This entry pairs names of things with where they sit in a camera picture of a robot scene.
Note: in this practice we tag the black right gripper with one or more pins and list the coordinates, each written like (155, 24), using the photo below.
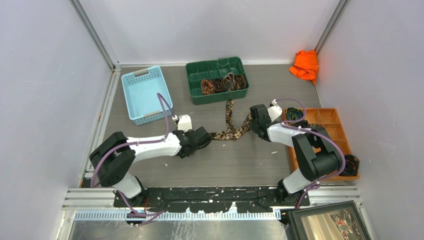
(252, 125)

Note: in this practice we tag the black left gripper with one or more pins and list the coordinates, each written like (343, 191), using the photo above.
(186, 133)

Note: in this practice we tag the brown floral tie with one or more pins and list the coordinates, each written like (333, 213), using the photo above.
(231, 133)

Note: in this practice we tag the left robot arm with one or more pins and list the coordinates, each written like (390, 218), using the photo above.
(115, 156)

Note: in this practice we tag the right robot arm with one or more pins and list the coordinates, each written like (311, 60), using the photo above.
(317, 155)

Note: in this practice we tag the blue green rolled tie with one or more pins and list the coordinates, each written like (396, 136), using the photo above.
(294, 115)

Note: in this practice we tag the brown rolled tie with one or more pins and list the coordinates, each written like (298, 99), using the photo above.
(240, 82)

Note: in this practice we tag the orange grey rolled tie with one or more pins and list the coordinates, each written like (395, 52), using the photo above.
(229, 83)

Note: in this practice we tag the dark red rolled tie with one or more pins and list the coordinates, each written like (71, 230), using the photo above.
(218, 85)

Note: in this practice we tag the multicolour rolled tie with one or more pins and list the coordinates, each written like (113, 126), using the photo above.
(206, 86)

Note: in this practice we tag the orange wooden divided tray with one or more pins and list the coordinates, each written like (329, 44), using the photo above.
(329, 119)

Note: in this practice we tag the green divided plastic bin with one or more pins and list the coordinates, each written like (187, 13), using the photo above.
(212, 69)

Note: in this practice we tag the orange cloth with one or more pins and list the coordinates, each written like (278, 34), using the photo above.
(305, 66)

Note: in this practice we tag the light blue plastic basket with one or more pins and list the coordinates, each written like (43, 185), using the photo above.
(146, 95)

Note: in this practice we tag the black rolled tie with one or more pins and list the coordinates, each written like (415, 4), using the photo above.
(351, 166)

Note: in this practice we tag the framed picture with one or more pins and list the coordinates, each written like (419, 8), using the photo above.
(335, 221)

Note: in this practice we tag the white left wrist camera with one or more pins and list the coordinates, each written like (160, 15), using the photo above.
(183, 122)

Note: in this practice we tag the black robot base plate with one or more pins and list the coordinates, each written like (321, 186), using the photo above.
(245, 199)

